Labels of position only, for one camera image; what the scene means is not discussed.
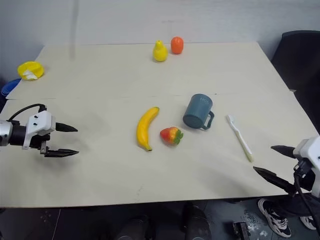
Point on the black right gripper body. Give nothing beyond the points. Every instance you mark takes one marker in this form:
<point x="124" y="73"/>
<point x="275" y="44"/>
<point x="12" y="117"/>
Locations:
<point x="306" y="175"/>

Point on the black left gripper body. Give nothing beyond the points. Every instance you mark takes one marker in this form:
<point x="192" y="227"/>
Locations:
<point x="37" y="142"/>

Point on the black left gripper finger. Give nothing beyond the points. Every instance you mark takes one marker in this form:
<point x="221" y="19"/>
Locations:
<point x="65" y="127"/>
<point x="62" y="152"/>

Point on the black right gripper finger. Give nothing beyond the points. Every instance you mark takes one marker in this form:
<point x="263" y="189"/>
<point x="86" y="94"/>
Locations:
<point x="272" y="178"/>
<point x="283" y="150"/>

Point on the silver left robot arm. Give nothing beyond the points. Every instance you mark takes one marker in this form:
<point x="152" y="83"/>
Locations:
<point x="7" y="135"/>

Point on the dark trouser leg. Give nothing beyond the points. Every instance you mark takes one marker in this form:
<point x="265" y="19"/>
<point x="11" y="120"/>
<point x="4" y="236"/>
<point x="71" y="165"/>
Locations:
<point x="290" y="206"/>

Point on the black and white sneaker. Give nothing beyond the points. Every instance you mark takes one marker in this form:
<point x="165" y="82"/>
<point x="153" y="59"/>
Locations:
<point x="273" y="216"/>
<point x="308" y="222"/>

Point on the white toothbrush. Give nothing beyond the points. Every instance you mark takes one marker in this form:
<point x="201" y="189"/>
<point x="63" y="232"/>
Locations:
<point x="240" y="137"/>

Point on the blue round container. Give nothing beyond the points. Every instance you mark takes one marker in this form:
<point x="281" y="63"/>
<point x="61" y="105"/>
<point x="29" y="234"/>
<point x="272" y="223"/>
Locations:
<point x="8" y="87"/>

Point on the white crumpled tissue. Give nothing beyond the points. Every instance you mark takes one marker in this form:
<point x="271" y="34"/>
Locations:
<point x="30" y="75"/>

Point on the yellow bowl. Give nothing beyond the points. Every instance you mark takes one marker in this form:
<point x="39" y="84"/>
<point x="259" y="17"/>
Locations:
<point x="31" y="68"/>

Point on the yellow banana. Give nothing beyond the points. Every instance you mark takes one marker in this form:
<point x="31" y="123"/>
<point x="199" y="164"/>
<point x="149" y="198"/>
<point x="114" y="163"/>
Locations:
<point x="145" y="128"/>

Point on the dark rounded shape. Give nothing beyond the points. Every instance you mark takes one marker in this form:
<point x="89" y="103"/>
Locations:
<point x="197" y="222"/>
<point x="133" y="228"/>

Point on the black chair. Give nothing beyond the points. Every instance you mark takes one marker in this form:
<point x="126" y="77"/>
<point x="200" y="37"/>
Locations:
<point x="297" y="62"/>

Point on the teal plastic mug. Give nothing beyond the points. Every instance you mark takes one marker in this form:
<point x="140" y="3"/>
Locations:
<point x="197" y="111"/>

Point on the red strawberry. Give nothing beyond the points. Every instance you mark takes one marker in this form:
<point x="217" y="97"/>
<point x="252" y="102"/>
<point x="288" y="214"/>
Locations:
<point x="170" y="135"/>

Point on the yellow pear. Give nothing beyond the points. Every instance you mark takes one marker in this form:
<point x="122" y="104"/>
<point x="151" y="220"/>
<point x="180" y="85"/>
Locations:
<point x="160" y="53"/>

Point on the orange fruit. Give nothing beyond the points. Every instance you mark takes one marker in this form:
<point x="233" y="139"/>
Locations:
<point x="177" y="45"/>

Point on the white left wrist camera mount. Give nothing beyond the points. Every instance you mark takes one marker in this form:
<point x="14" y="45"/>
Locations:
<point x="40" y="122"/>

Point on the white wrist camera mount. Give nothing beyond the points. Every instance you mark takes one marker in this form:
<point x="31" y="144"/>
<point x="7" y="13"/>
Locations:
<point x="308" y="150"/>
<point x="40" y="122"/>

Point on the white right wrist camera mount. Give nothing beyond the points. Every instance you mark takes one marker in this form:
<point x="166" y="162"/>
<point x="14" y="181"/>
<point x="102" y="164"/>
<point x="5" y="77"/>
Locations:
<point x="308" y="150"/>

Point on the black floor bracket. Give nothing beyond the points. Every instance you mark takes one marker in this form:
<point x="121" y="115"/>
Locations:
<point x="241" y="231"/>

